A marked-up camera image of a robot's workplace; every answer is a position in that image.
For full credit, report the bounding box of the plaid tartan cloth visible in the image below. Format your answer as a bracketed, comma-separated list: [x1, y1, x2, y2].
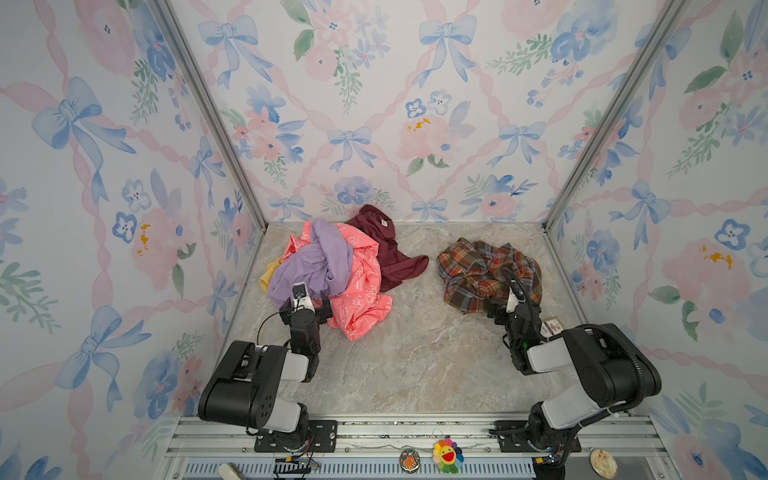
[437, 238, 543, 314]

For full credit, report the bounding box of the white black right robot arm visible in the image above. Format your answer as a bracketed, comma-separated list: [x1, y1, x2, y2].
[489, 267, 662, 463]

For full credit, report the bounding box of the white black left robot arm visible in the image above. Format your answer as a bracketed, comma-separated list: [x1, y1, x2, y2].
[198, 296, 338, 455]

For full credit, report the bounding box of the pink patterned cloth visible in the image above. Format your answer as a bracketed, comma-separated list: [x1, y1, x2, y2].
[282, 221, 393, 341]

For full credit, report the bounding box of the yellow cloth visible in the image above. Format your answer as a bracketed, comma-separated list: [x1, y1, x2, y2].
[259, 258, 282, 292]

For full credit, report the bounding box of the lavender purple cloth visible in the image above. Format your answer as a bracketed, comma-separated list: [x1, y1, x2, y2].
[267, 219, 353, 307]

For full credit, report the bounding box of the maroon cloth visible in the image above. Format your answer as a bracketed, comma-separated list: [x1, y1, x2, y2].
[347, 204, 429, 292]

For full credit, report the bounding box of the small card on table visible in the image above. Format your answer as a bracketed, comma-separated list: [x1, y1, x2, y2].
[540, 317, 565, 338]

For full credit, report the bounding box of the rainbow smiling flower toy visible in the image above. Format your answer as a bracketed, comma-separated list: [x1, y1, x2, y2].
[432, 438, 464, 474]

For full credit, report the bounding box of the round beige disc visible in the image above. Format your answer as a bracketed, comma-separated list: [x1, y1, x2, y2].
[589, 449, 618, 480]

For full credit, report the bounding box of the white object at bottom edge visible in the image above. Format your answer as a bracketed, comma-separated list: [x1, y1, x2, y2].
[217, 463, 244, 480]

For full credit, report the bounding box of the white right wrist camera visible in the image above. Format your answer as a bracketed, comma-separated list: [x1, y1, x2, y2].
[505, 290, 520, 313]

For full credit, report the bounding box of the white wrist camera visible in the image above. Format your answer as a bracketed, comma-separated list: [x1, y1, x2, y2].
[292, 282, 315, 311]
[505, 290, 520, 313]

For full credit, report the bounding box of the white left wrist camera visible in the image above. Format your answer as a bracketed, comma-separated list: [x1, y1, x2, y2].
[292, 282, 315, 311]

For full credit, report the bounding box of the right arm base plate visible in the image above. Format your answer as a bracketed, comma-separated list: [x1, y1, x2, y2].
[489, 420, 582, 455]

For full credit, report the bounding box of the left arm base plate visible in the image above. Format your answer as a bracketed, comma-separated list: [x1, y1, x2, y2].
[254, 420, 338, 454]

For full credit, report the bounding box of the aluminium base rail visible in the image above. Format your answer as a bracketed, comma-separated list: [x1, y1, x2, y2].
[154, 413, 681, 479]

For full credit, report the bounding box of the aluminium corner post right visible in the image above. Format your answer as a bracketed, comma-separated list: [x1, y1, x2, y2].
[542, 0, 689, 234]

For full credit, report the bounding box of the aluminium corner post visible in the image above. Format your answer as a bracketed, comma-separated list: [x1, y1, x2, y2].
[542, 0, 689, 234]
[148, 0, 268, 234]

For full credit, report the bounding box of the aluminium corner post left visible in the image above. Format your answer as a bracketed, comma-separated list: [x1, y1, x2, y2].
[148, 0, 268, 234]

